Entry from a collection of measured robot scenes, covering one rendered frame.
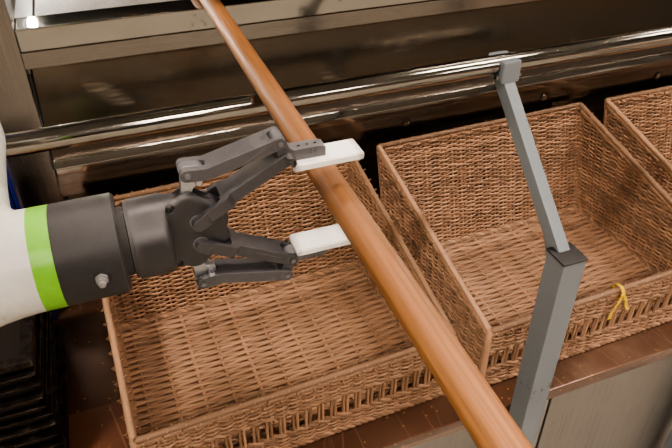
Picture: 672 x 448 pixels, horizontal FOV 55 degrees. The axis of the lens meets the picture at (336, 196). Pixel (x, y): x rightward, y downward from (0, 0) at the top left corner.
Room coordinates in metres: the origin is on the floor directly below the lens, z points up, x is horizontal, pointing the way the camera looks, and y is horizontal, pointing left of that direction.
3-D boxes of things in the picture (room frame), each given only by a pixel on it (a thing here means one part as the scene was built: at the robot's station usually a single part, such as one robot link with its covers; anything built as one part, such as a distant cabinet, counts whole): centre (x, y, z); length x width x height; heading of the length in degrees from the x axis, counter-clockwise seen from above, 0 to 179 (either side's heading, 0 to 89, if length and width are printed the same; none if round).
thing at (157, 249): (0.48, 0.15, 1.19); 0.09 x 0.07 x 0.08; 111
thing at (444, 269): (1.11, -0.43, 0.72); 0.56 x 0.49 x 0.28; 112
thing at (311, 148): (0.52, 0.04, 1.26); 0.05 x 0.01 x 0.03; 111
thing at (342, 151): (0.53, 0.01, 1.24); 0.07 x 0.03 x 0.01; 111
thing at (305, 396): (0.89, 0.13, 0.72); 0.56 x 0.49 x 0.28; 112
